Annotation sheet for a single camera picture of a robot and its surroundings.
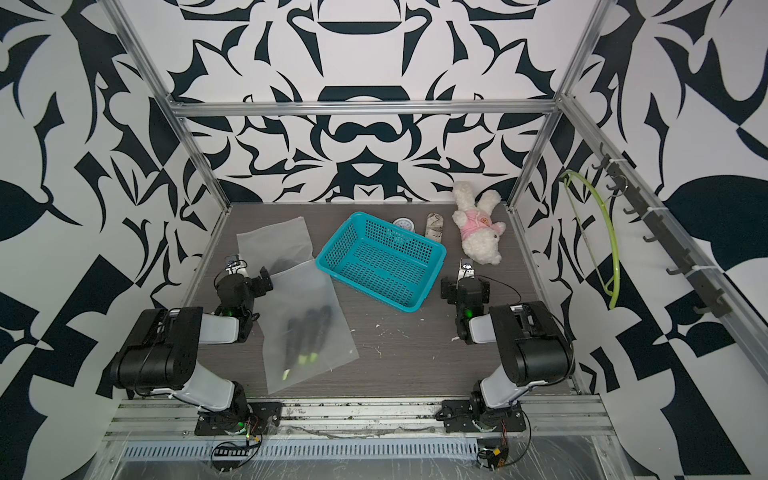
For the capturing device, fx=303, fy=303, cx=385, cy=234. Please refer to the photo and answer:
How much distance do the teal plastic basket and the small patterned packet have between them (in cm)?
10

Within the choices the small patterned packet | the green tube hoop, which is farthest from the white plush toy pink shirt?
the green tube hoop

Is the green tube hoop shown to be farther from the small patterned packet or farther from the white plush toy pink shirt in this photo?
the small patterned packet

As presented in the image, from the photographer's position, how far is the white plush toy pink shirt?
1003 millimetres

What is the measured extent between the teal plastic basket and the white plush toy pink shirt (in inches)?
4.6

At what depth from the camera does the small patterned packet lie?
109 cm

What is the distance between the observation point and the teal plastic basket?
3.22 feet
